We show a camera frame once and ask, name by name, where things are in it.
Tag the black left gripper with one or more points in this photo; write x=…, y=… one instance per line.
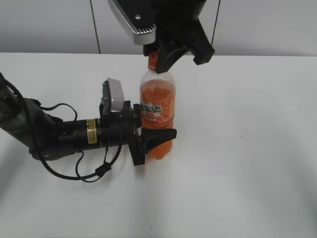
x=121, y=128

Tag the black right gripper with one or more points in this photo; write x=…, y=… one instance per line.
x=178, y=31

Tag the orange bottle cap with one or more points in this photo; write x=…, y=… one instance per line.
x=152, y=61

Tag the orange soda plastic bottle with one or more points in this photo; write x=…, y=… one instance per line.
x=157, y=100

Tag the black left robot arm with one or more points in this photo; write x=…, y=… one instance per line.
x=55, y=138

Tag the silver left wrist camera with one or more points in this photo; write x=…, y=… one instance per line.
x=113, y=98

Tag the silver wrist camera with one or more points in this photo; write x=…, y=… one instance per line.
x=137, y=18
x=113, y=98

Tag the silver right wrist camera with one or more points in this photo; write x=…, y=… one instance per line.
x=137, y=18

